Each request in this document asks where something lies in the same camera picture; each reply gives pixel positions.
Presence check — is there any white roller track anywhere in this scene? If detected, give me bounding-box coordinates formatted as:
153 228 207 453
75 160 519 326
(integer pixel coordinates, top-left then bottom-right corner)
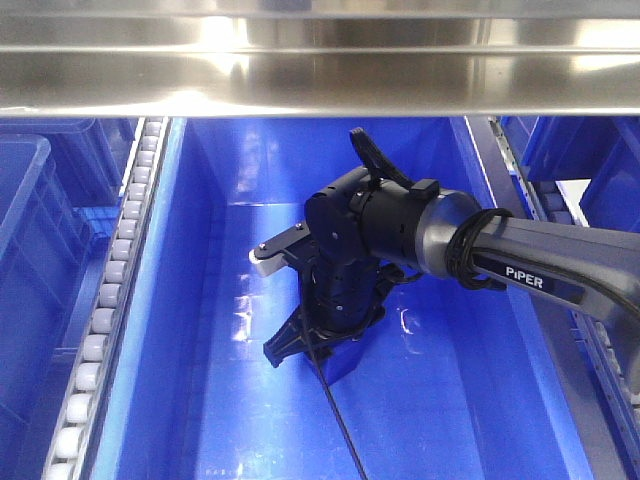
41 117 171 479

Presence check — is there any blue plastic block part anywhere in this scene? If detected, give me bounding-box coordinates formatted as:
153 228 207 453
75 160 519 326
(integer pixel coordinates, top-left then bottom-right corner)
316 340 366 385

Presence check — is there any steel shelf rail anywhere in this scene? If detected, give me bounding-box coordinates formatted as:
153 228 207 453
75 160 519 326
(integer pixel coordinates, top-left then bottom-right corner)
1 1 639 117

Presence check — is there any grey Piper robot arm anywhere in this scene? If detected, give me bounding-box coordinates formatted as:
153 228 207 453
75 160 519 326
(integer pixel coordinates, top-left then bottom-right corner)
252 167 639 392

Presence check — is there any large blue plastic bin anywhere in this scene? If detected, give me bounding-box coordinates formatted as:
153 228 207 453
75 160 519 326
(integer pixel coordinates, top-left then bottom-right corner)
91 118 595 479

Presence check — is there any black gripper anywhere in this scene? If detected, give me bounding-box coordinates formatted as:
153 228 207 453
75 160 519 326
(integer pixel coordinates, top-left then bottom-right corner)
262 259 387 370

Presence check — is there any black thin cable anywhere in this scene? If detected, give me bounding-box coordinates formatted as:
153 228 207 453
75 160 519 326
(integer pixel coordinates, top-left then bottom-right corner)
299 279 370 480

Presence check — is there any blue bin left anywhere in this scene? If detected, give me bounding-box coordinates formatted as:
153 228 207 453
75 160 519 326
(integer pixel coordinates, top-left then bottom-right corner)
1 117 136 479

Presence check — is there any blue bin right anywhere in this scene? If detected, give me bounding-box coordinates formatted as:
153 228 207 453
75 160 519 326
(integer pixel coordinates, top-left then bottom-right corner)
499 116 639 233

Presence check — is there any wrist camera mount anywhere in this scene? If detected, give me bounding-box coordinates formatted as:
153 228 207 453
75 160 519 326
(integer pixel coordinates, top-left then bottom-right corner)
249 221 317 277

